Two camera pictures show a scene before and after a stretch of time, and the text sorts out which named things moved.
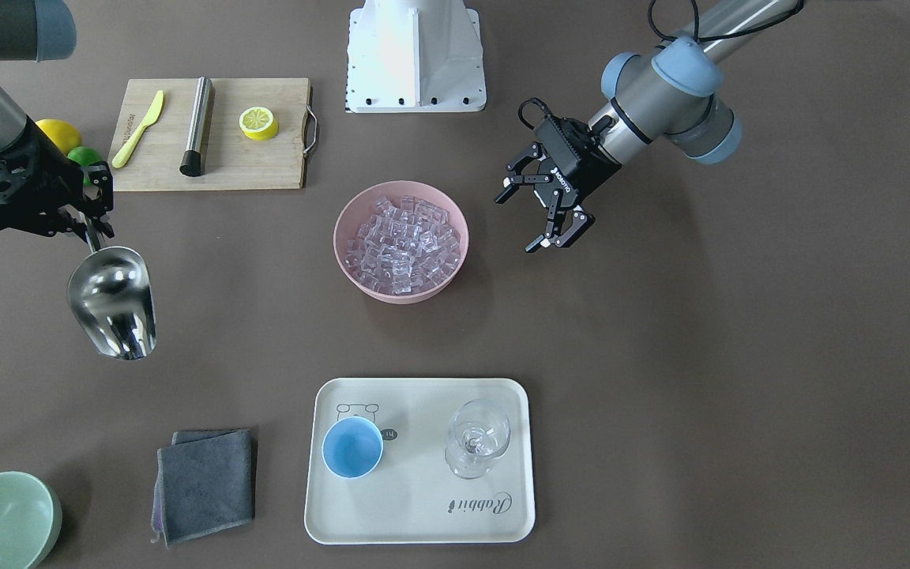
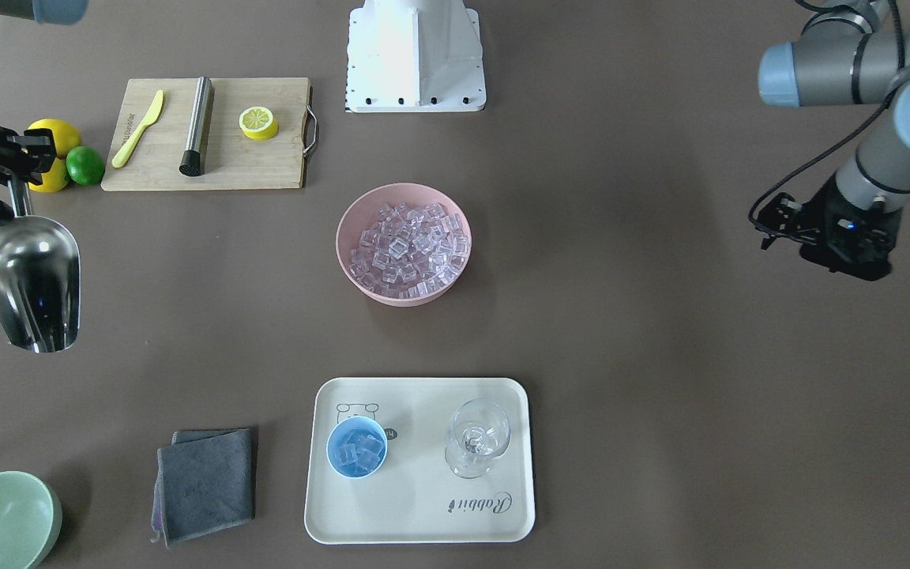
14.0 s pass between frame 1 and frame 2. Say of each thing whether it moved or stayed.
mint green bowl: stayed
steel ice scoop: moved
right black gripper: moved
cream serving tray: stayed
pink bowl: stayed
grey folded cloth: stayed
